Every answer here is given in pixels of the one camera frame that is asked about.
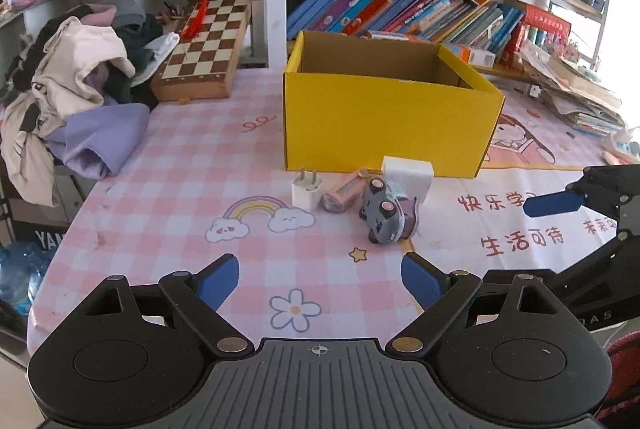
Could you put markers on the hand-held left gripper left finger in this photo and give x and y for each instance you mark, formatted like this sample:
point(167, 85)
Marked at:
point(217, 283)

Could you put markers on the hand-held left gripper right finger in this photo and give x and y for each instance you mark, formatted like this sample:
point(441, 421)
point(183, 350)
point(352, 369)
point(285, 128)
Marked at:
point(422, 283)

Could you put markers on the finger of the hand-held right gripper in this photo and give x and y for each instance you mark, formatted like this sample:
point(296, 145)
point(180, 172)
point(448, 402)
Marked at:
point(590, 269)
point(550, 204)

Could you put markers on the yellow cardboard box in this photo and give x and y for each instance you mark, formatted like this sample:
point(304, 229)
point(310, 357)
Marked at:
point(380, 129)

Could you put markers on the pink checkered desktop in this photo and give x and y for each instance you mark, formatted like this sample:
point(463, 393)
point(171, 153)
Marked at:
point(200, 169)

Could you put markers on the white printed desk mat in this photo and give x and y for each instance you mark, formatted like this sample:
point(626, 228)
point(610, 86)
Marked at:
point(475, 229)

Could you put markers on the grey purple toy car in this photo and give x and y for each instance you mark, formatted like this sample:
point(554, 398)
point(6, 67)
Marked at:
point(382, 214)

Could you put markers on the white power strip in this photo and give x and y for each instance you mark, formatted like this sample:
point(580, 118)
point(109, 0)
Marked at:
point(622, 144)

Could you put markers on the white square power adapter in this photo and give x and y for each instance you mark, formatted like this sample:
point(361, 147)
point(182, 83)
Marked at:
point(407, 174)

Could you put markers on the stack of papers and books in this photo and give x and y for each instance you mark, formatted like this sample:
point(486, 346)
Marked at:
point(575, 94)

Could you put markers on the pink cylindrical tube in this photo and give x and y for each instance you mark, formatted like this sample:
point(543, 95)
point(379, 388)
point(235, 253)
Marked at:
point(340, 198)

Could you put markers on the white plug charger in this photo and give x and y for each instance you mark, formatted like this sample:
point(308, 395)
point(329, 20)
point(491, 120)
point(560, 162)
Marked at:
point(306, 196)

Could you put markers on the orange white small box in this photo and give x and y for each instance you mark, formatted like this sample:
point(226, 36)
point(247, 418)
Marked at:
point(475, 55)

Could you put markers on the red book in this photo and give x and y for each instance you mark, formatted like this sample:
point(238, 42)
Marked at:
point(547, 21)

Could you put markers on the purple garment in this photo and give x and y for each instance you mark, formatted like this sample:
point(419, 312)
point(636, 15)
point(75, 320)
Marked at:
point(100, 134)

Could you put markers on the water bottles pack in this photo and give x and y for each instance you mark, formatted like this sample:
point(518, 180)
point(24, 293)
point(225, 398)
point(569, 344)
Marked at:
point(22, 274)

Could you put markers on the wooden chessboard box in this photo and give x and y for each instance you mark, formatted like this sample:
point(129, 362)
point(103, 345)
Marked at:
point(205, 54)

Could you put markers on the white plastic bag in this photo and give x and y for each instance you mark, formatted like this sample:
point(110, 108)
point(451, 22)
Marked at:
point(160, 49)

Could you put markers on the row of colourful books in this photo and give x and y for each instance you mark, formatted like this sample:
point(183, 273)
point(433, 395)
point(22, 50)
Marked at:
point(400, 9)

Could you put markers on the pile of clothes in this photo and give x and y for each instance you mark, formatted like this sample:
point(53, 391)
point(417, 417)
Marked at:
point(60, 79)

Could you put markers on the dark garments pile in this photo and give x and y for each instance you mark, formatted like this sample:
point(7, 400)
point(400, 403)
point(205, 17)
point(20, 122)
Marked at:
point(137, 36)

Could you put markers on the red tassel ornament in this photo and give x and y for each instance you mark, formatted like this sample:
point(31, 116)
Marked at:
point(196, 16)

